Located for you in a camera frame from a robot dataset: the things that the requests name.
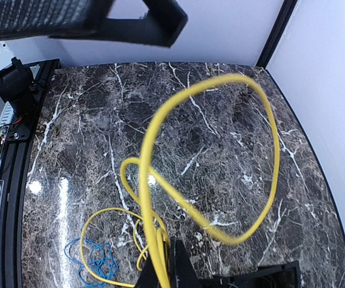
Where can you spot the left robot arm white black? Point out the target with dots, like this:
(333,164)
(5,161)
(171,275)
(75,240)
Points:
(75,20)

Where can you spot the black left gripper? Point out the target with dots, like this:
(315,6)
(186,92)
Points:
(20,19)

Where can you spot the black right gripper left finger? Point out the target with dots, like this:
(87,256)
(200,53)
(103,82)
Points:
(148,277)

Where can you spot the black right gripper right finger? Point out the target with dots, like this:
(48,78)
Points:
(181,271)

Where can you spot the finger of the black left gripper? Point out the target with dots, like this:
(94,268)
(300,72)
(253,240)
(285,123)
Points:
(161,25)

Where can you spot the black curved front rail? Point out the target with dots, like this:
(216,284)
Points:
(16,180)

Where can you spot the black three-compartment tray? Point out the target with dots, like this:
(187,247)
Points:
(284,275)

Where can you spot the right black frame post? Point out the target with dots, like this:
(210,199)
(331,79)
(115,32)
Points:
(276,33)

